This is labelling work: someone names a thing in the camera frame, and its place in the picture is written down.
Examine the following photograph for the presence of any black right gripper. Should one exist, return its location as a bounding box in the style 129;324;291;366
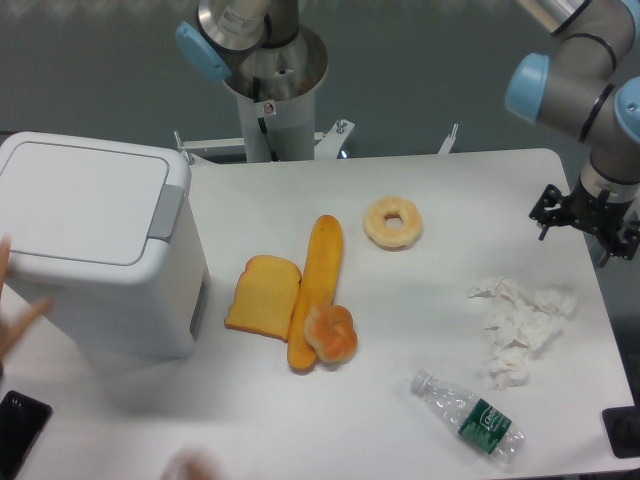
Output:
529;182;639;267

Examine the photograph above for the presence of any white lidded trash can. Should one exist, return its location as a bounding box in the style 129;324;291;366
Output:
1;132;209;358

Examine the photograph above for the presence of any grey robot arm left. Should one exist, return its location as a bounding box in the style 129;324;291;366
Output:
175;1;354;162

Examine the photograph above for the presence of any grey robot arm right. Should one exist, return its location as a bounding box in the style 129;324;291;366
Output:
505;1;639;262

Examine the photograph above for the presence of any person's hand at left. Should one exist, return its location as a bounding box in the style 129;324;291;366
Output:
1;236;54;374

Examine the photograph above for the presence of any crumpled white tissue paper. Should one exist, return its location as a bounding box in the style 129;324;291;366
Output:
468;276;577;390

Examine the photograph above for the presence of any black clamp at table edge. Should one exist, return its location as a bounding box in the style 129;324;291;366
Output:
602;406;639;459

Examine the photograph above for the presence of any pale glazed donut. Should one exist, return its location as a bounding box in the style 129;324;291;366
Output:
363;196;423;250

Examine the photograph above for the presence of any clear plastic water bottle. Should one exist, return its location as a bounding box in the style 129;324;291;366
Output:
411;370;525;465

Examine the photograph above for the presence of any long orange baguette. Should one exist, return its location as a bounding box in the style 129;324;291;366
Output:
287;215;343;374

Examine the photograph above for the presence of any twisted knot bread roll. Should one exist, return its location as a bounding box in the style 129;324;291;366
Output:
304;304;358;364

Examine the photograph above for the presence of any orange toast slice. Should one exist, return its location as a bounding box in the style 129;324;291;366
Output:
224;255;302;342

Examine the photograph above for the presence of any black smartphone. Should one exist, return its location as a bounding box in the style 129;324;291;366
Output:
1;390;53;479

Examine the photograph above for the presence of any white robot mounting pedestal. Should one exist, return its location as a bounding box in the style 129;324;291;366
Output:
172;24;461;166

